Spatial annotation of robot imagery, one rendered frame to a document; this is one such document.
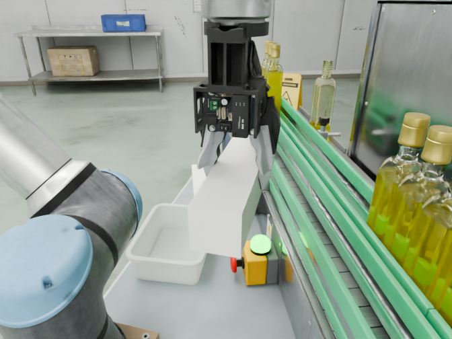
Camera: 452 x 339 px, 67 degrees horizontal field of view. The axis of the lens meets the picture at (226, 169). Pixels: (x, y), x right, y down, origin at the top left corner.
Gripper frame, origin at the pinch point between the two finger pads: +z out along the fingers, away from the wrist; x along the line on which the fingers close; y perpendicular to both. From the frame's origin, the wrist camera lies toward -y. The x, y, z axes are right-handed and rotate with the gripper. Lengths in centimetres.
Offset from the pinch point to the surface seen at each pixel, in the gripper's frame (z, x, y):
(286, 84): 59, -18, -329
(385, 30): -15, 25, -56
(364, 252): 13.8, 19.7, -5.1
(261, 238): 23.6, 1.7, -17.2
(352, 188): 17.0, 20.2, -31.9
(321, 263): 14.5, 13.1, -1.6
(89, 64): 66, -320, -421
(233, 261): 28.6, -3.7, -14.1
